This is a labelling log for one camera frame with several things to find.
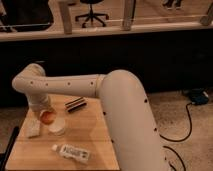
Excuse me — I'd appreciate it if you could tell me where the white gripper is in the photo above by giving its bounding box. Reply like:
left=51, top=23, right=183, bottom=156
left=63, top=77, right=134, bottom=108
left=27, top=95, right=54, bottom=114

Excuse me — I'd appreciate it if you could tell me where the orange apple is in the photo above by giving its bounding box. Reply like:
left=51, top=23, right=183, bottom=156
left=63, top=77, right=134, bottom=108
left=40, top=111, right=55, bottom=125

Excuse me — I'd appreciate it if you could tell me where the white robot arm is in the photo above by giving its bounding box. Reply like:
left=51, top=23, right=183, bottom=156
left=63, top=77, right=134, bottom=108
left=12, top=63, right=170, bottom=171

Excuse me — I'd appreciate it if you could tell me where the beige sponge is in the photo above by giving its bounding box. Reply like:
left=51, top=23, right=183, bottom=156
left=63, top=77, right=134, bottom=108
left=26, top=119, right=40, bottom=138

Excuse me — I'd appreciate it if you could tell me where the black striped box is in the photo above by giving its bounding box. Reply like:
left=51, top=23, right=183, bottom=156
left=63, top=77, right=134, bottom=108
left=65, top=97, right=87, bottom=113

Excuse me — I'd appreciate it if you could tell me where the clear plastic bottle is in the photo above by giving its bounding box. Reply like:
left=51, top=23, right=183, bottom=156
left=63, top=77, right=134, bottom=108
left=51, top=144, right=90, bottom=163

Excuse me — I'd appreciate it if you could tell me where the black office chair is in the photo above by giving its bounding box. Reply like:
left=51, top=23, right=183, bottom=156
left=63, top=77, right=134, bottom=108
left=75, top=0, right=109, bottom=28

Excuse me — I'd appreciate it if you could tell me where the black power adapter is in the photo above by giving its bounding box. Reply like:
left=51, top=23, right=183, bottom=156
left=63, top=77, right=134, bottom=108
left=190, top=89, right=209, bottom=105

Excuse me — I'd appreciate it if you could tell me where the wooden railing post left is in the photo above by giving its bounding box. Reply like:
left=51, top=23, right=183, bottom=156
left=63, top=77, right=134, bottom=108
left=59, top=1, right=72, bottom=34

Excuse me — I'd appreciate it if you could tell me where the wooden railing post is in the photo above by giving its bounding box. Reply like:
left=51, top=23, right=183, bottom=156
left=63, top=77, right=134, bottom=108
left=122, top=0, right=136, bottom=31
left=59, top=1, right=72, bottom=34

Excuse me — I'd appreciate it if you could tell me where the wooden railing post middle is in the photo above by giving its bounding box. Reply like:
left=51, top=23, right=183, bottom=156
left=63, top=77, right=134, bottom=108
left=122, top=0, right=136, bottom=31

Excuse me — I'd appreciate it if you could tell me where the black cable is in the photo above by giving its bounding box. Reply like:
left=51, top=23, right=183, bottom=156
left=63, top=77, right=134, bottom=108
left=159, top=102, right=197, bottom=171

